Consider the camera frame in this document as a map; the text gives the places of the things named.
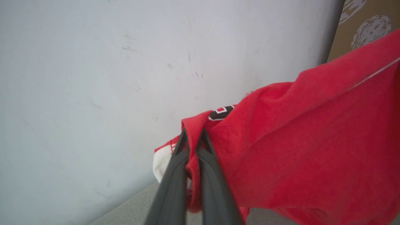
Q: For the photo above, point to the red and white garment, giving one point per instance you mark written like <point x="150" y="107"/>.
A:
<point x="297" y="140"/>

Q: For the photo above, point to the brown printed cardboard box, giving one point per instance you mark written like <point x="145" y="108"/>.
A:
<point x="365" y="28"/>

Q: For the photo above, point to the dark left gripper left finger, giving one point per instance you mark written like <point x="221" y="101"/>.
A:
<point x="172" y="187"/>

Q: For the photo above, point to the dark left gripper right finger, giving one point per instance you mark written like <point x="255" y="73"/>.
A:
<point x="215" y="184"/>

